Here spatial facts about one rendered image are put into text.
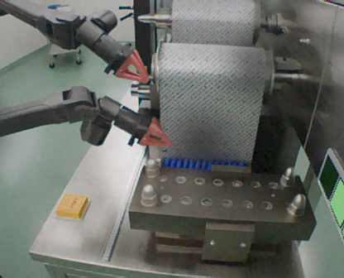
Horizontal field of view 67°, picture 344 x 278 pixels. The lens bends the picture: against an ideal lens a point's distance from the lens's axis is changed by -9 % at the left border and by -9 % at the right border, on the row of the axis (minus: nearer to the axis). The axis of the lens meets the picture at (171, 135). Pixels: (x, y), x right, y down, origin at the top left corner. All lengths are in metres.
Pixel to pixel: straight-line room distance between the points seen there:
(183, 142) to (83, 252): 0.36
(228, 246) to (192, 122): 0.30
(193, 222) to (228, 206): 0.09
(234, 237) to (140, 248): 0.23
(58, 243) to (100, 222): 0.12
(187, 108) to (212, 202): 0.22
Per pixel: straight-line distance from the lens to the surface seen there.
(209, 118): 0.68
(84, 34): 0.70
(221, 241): 0.62
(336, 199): 0.48
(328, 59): 0.56
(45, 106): 0.66
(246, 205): 0.65
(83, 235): 0.76
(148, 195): 0.60
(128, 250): 0.71
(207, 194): 0.65
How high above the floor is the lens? 1.47
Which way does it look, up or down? 32 degrees down
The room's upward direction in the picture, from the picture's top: straight up
